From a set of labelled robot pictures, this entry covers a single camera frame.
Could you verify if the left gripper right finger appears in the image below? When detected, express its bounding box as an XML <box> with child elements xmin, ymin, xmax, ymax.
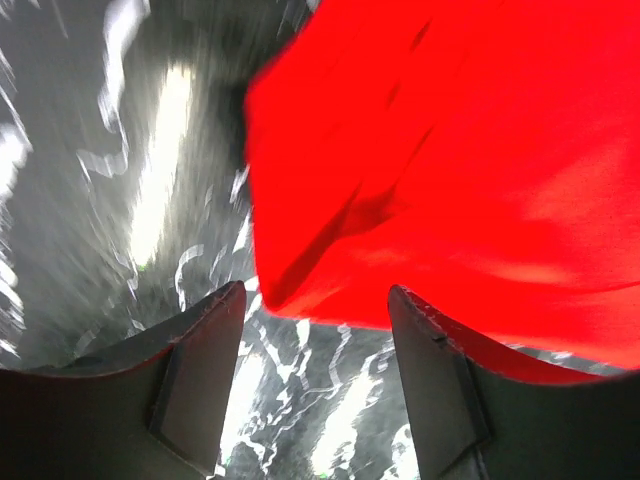
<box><xmin>388</xmin><ymin>286</ymin><xmax>639</xmax><ymax>479</ymax></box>

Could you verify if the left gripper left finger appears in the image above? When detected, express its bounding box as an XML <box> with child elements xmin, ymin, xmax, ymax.
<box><xmin>1</xmin><ymin>281</ymin><xmax>246</xmax><ymax>479</ymax></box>

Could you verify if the red t shirt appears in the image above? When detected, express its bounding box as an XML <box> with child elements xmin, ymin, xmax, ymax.
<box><xmin>246</xmin><ymin>1</ymin><xmax>639</xmax><ymax>369</ymax></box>

